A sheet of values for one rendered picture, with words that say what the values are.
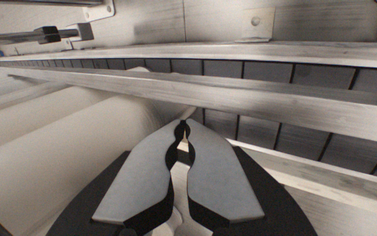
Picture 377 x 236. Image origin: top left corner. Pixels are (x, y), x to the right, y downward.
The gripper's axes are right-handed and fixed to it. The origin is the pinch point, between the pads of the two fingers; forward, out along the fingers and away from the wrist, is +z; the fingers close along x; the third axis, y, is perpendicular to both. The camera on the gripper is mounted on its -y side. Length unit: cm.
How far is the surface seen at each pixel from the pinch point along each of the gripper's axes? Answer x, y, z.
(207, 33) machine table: 2.9, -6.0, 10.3
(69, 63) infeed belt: -22.1, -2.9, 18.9
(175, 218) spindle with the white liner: -4.2, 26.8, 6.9
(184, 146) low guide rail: -0.4, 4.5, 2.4
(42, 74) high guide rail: -15.4, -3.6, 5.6
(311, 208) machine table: 17.3, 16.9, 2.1
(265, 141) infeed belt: 7.8, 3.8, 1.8
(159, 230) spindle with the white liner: -6.7, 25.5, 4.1
